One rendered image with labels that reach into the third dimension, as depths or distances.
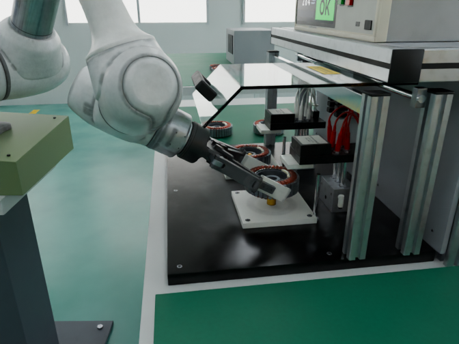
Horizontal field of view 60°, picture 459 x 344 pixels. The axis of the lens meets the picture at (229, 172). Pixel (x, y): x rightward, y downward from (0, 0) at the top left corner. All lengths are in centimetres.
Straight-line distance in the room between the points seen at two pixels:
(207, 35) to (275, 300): 500
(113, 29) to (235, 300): 43
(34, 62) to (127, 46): 66
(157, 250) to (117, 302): 110
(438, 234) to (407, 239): 6
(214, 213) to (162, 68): 41
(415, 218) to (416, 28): 31
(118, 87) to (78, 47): 508
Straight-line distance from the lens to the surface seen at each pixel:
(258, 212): 81
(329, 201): 87
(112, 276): 201
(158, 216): 88
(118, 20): 59
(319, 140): 82
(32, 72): 121
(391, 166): 90
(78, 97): 70
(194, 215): 83
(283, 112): 103
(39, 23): 116
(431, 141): 69
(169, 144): 72
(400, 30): 73
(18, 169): 106
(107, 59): 55
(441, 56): 64
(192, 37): 548
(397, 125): 87
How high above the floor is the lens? 117
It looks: 22 degrees down
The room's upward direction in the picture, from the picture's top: straight up
